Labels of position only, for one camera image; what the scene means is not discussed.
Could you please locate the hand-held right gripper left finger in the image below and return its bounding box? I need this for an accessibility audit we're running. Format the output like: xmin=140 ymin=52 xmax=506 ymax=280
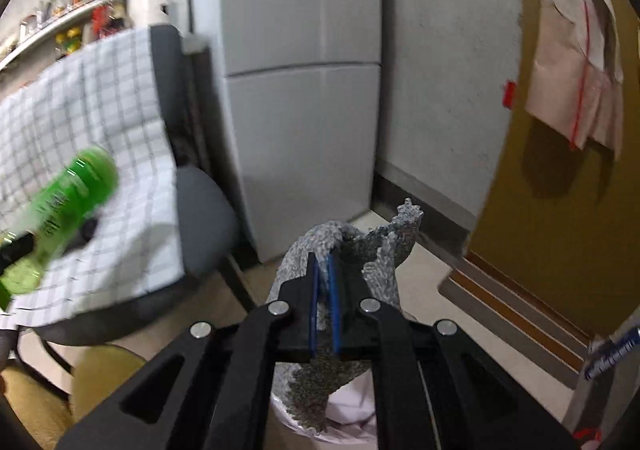
xmin=55 ymin=253 xmax=323 ymax=450

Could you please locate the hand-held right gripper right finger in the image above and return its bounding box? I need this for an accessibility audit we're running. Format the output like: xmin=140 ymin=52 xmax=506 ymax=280
xmin=329 ymin=253 xmax=593 ymax=450

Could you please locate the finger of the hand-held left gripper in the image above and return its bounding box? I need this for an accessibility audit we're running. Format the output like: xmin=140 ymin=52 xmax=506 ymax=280
xmin=0 ymin=217 xmax=101 ymax=276

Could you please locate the green plastic bottle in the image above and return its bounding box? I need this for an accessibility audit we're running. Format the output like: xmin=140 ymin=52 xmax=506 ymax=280
xmin=0 ymin=147 xmax=120 ymax=311

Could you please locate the grey speckled plastic bag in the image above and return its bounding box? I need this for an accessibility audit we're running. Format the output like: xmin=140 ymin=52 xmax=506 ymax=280
xmin=265 ymin=197 xmax=425 ymax=436

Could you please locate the bin with pink liner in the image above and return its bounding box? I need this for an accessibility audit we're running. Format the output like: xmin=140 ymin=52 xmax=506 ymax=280
xmin=270 ymin=310 xmax=381 ymax=446

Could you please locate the grey office chair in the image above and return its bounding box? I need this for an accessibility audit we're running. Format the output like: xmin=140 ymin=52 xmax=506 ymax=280
xmin=0 ymin=25 xmax=251 ymax=411

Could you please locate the white black checkered cloth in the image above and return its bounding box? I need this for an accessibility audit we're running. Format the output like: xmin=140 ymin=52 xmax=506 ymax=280
xmin=0 ymin=28 xmax=185 ymax=331

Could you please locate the person's right leg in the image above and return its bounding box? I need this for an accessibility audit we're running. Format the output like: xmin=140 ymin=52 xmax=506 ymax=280
xmin=72 ymin=345 xmax=151 ymax=423

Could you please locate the person's leg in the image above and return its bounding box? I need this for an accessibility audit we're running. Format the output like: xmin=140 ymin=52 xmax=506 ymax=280
xmin=0 ymin=365 xmax=71 ymax=450
xmin=72 ymin=345 xmax=151 ymax=423

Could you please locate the person's left leg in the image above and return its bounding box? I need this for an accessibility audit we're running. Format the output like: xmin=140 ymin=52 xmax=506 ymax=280
xmin=0 ymin=365 xmax=71 ymax=450

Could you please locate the yellow bottle with green lid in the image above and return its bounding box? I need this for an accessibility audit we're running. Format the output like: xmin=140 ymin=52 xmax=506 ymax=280
xmin=55 ymin=28 xmax=83 ymax=54

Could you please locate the brown wooden door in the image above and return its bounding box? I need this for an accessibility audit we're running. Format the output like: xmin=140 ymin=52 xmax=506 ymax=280
xmin=437 ymin=0 xmax=640 ymax=388

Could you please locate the grey cabinet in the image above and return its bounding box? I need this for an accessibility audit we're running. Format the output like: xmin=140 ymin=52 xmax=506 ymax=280
xmin=187 ymin=0 xmax=383 ymax=263

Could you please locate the pink hanging cloth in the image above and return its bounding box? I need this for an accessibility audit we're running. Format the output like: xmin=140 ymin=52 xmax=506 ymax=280
xmin=522 ymin=0 xmax=626 ymax=151

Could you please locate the wall shelf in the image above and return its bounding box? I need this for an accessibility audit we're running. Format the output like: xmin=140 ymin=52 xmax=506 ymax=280
xmin=0 ymin=0 xmax=126 ymax=71

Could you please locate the blue white patterned handle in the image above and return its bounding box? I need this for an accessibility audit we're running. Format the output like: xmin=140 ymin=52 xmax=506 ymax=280
xmin=582 ymin=325 xmax=640 ymax=381

